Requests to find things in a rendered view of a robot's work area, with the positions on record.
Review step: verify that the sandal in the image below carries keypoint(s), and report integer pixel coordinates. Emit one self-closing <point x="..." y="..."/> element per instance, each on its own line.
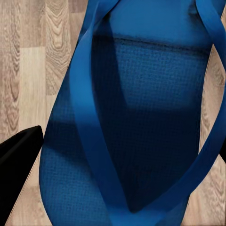
<point x="122" y="140"/>

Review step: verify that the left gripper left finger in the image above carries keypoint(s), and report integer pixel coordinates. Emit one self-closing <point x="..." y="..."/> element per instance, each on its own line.
<point x="17" y="156"/>

